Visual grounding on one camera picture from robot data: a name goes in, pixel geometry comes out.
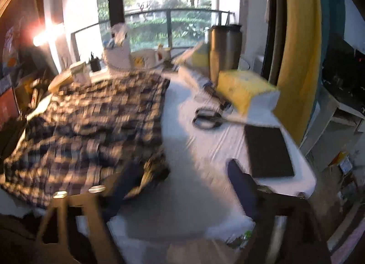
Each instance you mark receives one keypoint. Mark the steel tumbler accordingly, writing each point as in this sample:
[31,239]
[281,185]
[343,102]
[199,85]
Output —
[223,52]

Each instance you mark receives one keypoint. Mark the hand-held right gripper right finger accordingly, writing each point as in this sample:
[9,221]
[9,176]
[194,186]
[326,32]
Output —
[239,178]

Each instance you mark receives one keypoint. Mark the yellow and white box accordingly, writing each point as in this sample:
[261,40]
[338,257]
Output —
[242,87]

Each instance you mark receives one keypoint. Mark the white shelf unit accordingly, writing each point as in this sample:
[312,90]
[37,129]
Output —
[322,121]

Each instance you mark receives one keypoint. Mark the white mug with yellow print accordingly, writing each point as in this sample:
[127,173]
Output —
[141,60]

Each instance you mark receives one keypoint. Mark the white plastic bag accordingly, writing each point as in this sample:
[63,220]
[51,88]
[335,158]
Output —
[119,34]

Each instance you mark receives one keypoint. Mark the yellow container with clear lid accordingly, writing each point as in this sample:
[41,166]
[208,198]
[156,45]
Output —
[60,81]

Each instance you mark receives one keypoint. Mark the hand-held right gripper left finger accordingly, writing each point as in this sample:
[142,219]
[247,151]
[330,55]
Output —
[125,184]

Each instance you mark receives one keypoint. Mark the plaid pants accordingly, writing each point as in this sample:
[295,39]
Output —
[85,127]

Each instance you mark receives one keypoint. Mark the black balcony railing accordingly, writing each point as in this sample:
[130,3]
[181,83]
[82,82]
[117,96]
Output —
[169,28]

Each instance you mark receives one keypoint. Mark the white and green milk carton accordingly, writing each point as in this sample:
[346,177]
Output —
[80,73]

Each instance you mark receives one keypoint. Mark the white tablecloth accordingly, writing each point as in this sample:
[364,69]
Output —
[194,167]

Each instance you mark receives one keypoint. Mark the white perforated basket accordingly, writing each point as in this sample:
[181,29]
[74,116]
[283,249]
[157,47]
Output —
[117,58]

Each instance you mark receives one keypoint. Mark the yellow curtain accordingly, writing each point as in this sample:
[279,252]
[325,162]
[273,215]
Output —
[299,52]

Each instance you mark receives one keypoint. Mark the black notebook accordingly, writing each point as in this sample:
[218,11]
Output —
[268,152]

